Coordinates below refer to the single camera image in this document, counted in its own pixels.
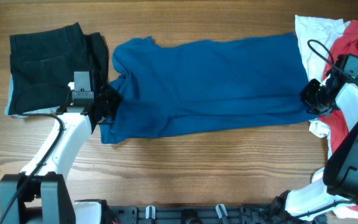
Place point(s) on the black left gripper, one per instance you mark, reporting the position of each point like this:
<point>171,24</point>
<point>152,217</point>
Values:
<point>105,104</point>

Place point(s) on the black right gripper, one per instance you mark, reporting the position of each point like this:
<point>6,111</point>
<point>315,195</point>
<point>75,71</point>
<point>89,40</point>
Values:
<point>309,96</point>

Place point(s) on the blue polo shirt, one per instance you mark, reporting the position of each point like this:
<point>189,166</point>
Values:
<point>205,86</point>

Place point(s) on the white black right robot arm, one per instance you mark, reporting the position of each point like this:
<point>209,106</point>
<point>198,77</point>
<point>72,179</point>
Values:
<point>338,185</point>

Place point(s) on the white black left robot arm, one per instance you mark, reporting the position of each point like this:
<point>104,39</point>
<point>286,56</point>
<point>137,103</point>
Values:
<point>38,193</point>

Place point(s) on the red printed t-shirt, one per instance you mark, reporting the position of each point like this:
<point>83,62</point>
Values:
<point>347,44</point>

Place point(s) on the white t-shirt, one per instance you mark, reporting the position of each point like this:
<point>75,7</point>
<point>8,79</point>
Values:
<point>316,36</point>

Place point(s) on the folded black shorts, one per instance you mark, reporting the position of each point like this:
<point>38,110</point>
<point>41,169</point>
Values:
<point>43,64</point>

